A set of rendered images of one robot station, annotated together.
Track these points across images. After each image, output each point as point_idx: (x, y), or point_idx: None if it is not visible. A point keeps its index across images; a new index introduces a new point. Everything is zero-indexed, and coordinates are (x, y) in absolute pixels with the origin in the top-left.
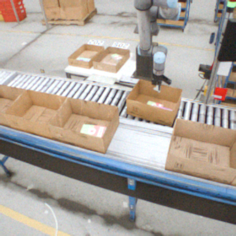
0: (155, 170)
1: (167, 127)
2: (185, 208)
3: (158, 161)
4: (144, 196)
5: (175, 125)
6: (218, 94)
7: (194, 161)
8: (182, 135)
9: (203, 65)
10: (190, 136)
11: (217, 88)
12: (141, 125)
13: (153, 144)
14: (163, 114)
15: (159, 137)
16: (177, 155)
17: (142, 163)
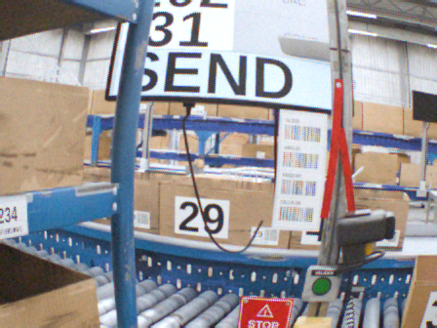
0: (409, 230)
1: (416, 254)
2: (343, 296)
3: (410, 240)
4: (403, 295)
5: (406, 220)
6: (269, 327)
7: (370, 193)
8: (385, 246)
9: (379, 211)
10: (373, 245)
11: (283, 305)
12: None
13: (424, 247)
14: (433, 275)
15: (420, 251)
16: (392, 191)
17: (427, 238)
